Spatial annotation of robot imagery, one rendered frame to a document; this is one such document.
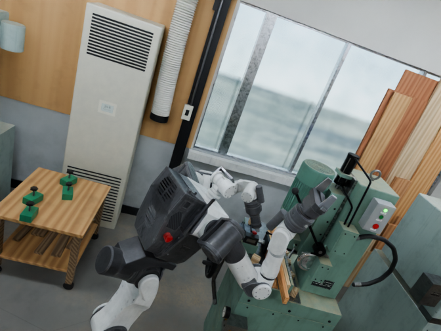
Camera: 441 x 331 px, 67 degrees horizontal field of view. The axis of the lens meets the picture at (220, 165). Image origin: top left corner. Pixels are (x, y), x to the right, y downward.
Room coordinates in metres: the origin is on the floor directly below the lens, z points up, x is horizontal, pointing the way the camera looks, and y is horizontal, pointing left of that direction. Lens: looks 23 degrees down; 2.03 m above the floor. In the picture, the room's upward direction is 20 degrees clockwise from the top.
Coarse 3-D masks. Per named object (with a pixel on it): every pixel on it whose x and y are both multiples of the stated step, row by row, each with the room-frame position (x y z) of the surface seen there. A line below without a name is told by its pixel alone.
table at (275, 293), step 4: (244, 220) 1.90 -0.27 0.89; (248, 220) 1.90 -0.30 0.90; (248, 224) 1.85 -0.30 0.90; (264, 224) 1.93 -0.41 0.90; (260, 228) 1.86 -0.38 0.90; (264, 228) 1.88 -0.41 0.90; (260, 232) 1.81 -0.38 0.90; (264, 232) 1.83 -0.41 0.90; (260, 236) 1.76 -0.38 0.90; (260, 244) 1.68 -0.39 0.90; (260, 248) 1.64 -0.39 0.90; (256, 252) 1.59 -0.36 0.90; (260, 252) 1.61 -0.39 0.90; (260, 256) 1.57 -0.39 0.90; (264, 256) 1.59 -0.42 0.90; (260, 260) 1.54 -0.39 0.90; (260, 264) 1.50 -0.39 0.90; (272, 288) 1.35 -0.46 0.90; (272, 292) 1.35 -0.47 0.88; (276, 292) 1.35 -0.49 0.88; (268, 296) 1.35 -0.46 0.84; (272, 296) 1.35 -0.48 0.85; (276, 296) 1.35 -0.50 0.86; (280, 296) 1.36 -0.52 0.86
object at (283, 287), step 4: (272, 232) 1.79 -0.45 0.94; (280, 268) 1.48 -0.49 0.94; (280, 272) 1.45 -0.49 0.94; (280, 276) 1.42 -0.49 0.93; (280, 280) 1.40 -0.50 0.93; (284, 280) 1.39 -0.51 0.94; (280, 284) 1.38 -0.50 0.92; (284, 284) 1.36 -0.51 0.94; (280, 288) 1.36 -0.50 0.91; (284, 288) 1.33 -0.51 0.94; (280, 292) 1.34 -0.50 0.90; (284, 292) 1.31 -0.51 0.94; (284, 296) 1.29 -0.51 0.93; (288, 296) 1.29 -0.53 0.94; (284, 300) 1.27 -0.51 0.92
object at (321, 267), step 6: (318, 258) 1.48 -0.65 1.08; (324, 258) 1.50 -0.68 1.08; (312, 264) 1.50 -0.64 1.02; (318, 264) 1.45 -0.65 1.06; (324, 264) 1.45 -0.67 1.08; (330, 264) 1.47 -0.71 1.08; (312, 270) 1.47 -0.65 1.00; (318, 270) 1.44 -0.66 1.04; (324, 270) 1.44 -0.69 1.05; (330, 270) 1.45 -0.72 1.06; (312, 276) 1.44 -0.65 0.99; (318, 276) 1.44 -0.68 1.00; (324, 276) 1.45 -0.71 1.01
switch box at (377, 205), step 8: (376, 200) 1.51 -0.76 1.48; (384, 200) 1.55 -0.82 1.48; (368, 208) 1.53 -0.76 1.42; (376, 208) 1.49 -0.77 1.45; (384, 208) 1.49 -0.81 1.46; (392, 208) 1.50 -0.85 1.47; (368, 216) 1.50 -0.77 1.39; (376, 216) 1.49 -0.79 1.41; (384, 216) 1.49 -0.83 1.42; (360, 224) 1.52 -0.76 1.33; (368, 224) 1.49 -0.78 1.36; (384, 224) 1.50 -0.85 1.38; (376, 232) 1.50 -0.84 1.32
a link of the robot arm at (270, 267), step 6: (270, 258) 1.08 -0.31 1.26; (276, 258) 1.07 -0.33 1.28; (282, 258) 1.08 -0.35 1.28; (264, 264) 1.09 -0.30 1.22; (270, 264) 1.07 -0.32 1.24; (276, 264) 1.07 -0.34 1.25; (258, 270) 1.11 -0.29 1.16; (264, 270) 1.08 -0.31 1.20; (270, 270) 1.07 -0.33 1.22; (276, 270) 1.08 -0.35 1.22; (258, 276) 1.08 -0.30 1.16; (264, 276) 1.08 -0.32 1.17; (270, 276) 1.07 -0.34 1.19; (276, 276) 1.09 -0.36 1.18; (270, 282) 1.07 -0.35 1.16
